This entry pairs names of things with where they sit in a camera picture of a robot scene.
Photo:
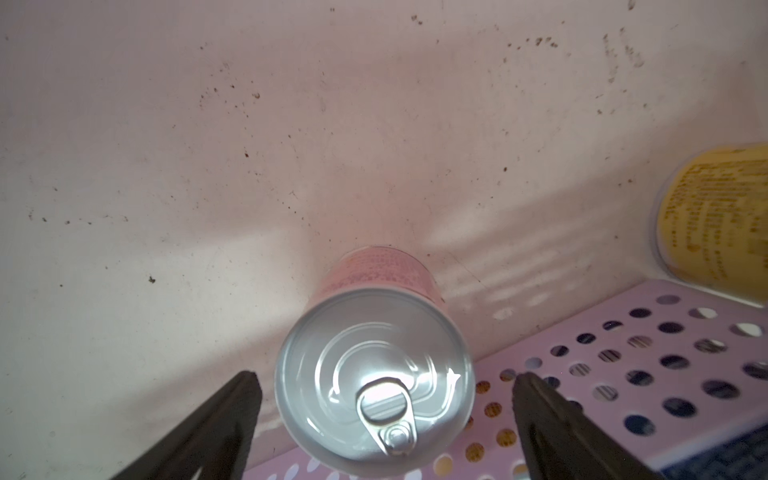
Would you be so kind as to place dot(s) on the lilac plastic basket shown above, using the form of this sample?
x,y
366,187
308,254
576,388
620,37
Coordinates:
x,y
665,370

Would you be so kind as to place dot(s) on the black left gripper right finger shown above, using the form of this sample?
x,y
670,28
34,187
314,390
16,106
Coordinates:
x,y
560,442

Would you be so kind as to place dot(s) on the blue labelled tin can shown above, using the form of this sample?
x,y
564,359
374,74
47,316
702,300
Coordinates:
x,y
744,458

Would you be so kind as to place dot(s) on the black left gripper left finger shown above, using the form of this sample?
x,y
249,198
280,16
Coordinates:
x,y
213,442

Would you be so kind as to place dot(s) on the yellow can white lid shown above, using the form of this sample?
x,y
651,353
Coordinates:
x,y
709,223

